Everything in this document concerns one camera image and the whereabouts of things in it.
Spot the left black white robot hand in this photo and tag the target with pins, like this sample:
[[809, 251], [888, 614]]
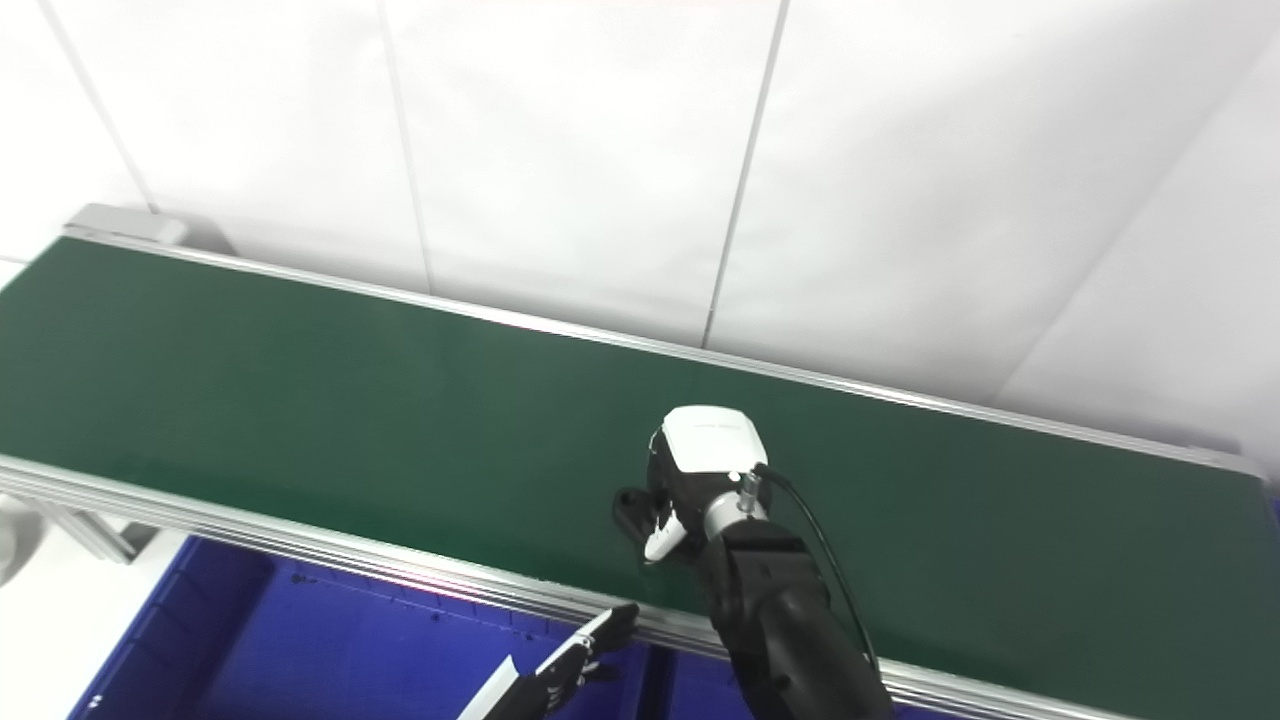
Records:
[[560, 680]]

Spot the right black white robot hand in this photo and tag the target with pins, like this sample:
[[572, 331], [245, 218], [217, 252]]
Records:
[[705, 440]]

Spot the black flanged metal part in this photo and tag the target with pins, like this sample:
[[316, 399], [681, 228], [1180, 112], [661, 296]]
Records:
[[628, 510]]

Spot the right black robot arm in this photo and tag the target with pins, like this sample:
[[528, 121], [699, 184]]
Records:
[[780, 620]]

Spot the green conveyor belt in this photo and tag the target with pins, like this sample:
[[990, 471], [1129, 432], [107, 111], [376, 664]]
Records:
[[300, 545], [400, 420]]

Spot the aluminium conveyor support leg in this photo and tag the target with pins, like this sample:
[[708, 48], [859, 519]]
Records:
[[90, 535]]

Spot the grey conveyor end cover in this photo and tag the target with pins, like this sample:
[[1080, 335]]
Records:
[[125, 224]]

